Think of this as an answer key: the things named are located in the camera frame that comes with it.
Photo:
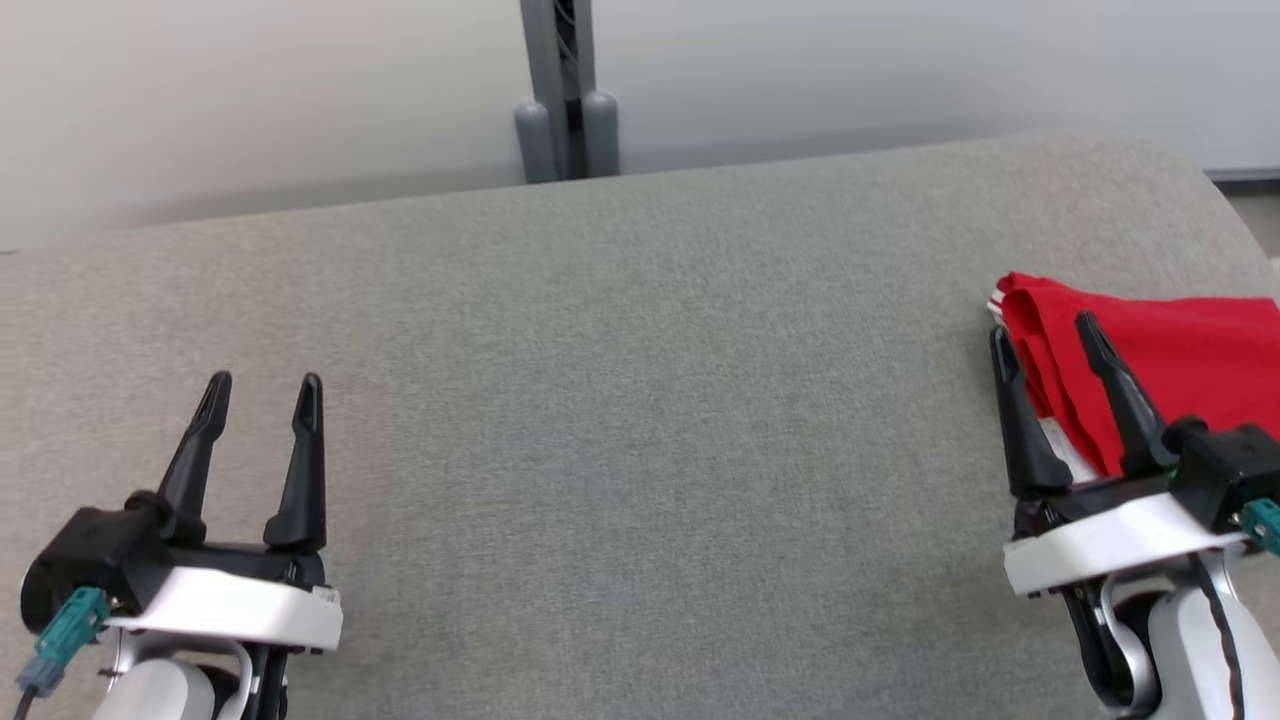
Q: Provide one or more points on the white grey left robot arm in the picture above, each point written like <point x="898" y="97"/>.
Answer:
<point x="160" y="690"/>

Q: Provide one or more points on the red white basketball jersey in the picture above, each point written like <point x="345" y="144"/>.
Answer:
<point x="1200" y="360"/>

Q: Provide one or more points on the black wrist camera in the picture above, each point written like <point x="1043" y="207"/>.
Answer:
<point x="90" y="555"/>
<point x="1225" y="470"/>

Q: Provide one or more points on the grey partition post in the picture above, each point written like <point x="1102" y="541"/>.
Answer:
<point x="565" y="90"/>

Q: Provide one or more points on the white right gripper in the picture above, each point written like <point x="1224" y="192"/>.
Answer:
<point x="1110" y="545"/>

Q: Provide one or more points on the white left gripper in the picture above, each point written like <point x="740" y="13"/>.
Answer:
<point x="230" y="610"/>

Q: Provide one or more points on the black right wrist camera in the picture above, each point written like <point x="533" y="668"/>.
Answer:
<point x="1225" y="470"/>

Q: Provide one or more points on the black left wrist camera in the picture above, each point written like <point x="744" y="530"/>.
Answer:
<point x="90" y="555"/>

